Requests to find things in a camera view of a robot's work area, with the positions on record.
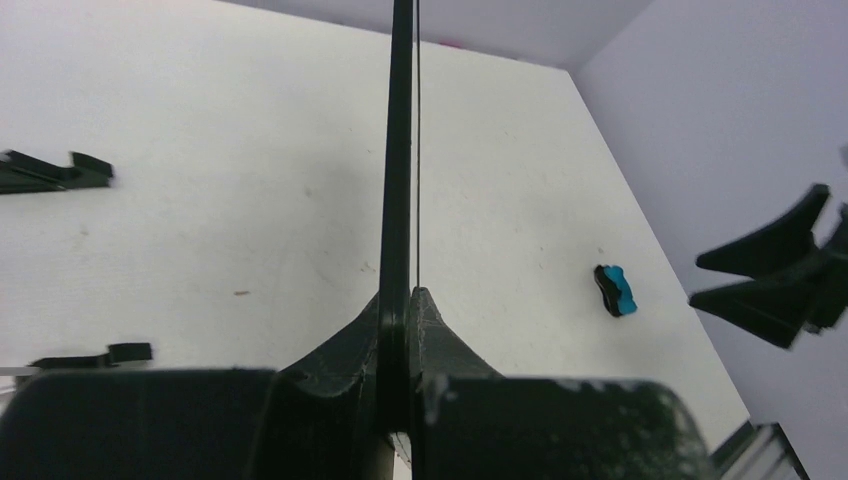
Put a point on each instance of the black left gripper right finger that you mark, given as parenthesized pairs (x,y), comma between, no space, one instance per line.
(458,424)

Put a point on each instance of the black framed small whiteboard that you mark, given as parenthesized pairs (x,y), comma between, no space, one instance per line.
(393,358)

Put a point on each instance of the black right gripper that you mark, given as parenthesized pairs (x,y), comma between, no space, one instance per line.
(771,300)

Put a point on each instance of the aluminium frame rail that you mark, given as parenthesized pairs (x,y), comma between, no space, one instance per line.
(758,452)

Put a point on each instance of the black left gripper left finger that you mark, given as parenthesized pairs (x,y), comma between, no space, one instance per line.
(319,420)

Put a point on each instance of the blue whiteboard eraser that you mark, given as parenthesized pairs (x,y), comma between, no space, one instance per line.
(616,292)

